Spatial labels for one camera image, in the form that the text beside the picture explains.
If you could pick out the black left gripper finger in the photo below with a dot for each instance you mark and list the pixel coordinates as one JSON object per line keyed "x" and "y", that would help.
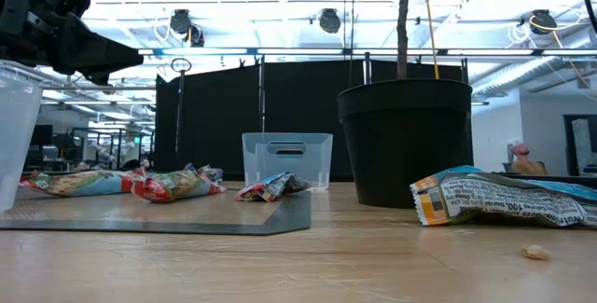
{"x": 93, "y": 53}

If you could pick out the small granola crumb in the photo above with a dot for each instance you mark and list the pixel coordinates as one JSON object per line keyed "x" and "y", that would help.
{"x": 536, "y": 252}

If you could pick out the green leafy plant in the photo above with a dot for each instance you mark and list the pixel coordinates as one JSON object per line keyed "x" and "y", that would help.
{"x": 402, "y": 23}

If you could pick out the light blue granola bar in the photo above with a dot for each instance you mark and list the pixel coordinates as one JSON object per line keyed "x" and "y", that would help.
{"x": 273, "y": 186}

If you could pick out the red green granola bar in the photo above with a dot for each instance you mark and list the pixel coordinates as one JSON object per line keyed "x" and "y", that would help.
{"x": 79, "y": 183}
{"x": 175, "y": 185}

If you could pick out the black plant pot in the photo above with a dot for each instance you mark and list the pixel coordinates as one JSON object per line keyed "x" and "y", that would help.
{"x": 405, "y": 144}

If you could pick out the black ceiling spotlight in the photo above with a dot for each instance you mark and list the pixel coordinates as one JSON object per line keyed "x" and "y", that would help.
{"x": 329, "y": 20}
{"x": 182, "y": 21}
{"x": 543, "y": 21}

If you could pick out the person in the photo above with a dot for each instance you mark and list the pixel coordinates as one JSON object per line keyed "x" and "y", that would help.
{"x": 524, "y": 165}

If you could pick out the clear plastic bin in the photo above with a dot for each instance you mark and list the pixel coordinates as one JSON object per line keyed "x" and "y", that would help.
{"x": 319, "y": 158}
{"x": 16, "y": 144}

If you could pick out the long ceiling light strip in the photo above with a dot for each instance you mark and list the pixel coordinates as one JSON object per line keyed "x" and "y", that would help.
{"x": 373, "y": 51}

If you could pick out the large white snack bag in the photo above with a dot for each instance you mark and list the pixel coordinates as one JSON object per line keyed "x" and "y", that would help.
{"x": 503, "y": 200}

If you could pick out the black partition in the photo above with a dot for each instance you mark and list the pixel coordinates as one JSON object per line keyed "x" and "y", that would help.
{"x": 219, "y": 121}

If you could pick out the black metal frame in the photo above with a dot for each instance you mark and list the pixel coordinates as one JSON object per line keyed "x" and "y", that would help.
{"x": 569, "y": 177}

